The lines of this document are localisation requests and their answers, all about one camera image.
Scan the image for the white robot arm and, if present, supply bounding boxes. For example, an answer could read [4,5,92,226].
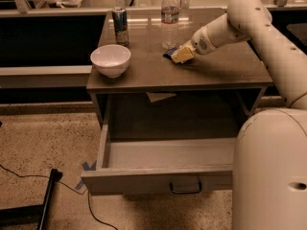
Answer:
[172,0,307,230]

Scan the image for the blue rxbar blueberry wrapper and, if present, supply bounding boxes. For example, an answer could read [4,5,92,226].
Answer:
[163,48,177,59]

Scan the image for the black drawer handle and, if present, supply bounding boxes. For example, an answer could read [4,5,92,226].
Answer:
[169,182,202,195]

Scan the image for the clear plastic water bottle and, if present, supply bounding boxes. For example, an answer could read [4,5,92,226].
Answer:
[161,0,179,49]

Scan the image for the grey cabinet with table top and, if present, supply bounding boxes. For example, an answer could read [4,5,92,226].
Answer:
[86,9,273,114]

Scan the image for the black floor cable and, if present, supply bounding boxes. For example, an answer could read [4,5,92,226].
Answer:
[0,163,119,230]

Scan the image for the open grey top drawer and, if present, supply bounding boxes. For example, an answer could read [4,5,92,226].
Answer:
[81,94,239,196]

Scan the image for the blue tape cross marker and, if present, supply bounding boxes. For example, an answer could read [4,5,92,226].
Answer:
[75,161,97,191]

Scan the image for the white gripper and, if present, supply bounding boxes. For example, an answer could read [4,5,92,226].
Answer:
[171,27,217,63]

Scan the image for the white ceramic bowl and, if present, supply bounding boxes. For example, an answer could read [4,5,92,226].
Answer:
[90,44,130,78]

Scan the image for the black metal stand base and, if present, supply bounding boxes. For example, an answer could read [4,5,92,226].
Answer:
[0,169,62,230]

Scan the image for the silver blue energy drink can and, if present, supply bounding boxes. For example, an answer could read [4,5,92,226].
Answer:
[112,7,129,46]

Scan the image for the paper label under table top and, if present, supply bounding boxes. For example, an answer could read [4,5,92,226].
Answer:
[147,92,176,103]

